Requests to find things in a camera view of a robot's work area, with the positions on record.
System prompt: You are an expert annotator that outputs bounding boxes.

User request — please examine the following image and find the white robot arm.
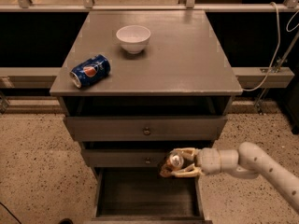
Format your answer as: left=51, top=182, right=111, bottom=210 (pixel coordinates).
left=166, top=142, right=299, bottom=213

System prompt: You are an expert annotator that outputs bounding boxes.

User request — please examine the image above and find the white cable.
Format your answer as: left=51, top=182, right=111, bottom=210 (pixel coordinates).
left=242, top=2, right=299, bottom=93

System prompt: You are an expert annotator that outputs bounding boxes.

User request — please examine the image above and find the metal window rail frame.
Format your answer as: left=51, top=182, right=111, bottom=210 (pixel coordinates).
left=0, top=0, right=299, bottom=91

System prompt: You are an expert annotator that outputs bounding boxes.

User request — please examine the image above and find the grey wooden drawer cabinet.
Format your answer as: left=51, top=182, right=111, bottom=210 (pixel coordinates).
left=50, top=9, right=244, bottom=224

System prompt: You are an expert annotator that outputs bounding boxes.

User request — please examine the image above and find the grey middle drawer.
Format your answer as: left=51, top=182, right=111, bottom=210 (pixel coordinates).
left=81, top=149, right=169, bottom=168

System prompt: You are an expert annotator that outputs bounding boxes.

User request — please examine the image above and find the grey top drawer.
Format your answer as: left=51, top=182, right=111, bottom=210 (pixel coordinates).
left=64, top=116, right=227, bottom=142

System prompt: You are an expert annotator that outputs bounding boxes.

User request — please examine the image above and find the metal stand pole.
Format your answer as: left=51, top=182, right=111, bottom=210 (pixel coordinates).
left=254, top=31, right=299, bottom=115

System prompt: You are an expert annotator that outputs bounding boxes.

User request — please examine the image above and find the white ceramic bowl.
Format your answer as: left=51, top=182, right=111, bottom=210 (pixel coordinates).
left=116, top=25, right=151, bottom=54

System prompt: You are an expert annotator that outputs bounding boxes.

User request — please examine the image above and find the grey open bottom drawer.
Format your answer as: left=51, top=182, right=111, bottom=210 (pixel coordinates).
left=84, top=168, right=213, bottom=224

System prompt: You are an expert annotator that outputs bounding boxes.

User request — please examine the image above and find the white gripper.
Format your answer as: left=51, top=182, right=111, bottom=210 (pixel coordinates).
left=170, top=147, right=239, bottom=178

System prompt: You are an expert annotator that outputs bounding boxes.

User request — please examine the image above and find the black floor cable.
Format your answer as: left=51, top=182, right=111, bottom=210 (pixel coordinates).
left=0, top=200, right=24, bottom=224

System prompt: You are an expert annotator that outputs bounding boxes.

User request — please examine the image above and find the orange soda can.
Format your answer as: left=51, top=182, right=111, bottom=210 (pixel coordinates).
left=159, top=151, right=184, bottom=177

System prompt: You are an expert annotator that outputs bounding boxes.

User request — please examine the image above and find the blue Pepsi can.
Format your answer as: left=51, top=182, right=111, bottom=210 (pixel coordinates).
left=69, top=55, right=110, bottom=89

